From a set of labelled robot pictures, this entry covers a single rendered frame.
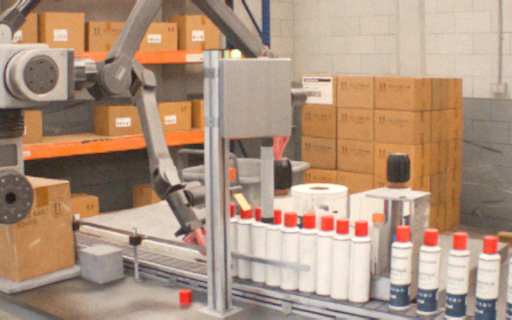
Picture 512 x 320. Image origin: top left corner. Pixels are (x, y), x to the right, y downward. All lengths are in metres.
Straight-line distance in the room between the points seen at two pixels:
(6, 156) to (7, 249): 0.33
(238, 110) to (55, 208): 0.73
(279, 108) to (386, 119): 3.65
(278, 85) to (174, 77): 5.35
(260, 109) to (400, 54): 5.39
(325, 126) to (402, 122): 0.73
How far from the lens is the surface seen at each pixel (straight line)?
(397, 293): 1.71
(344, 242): 1.76
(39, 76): 1.64
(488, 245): 1.60
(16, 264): 2.11
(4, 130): 1.85
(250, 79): 1.73
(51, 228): 2.18
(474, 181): 6.71
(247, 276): 1.97
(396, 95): 5.33
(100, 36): 5.86
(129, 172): 6.92
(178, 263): 2.15
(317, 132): 5.78
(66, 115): 6.54
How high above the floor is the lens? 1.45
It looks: 7 degrees down
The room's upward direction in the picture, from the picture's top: straight up
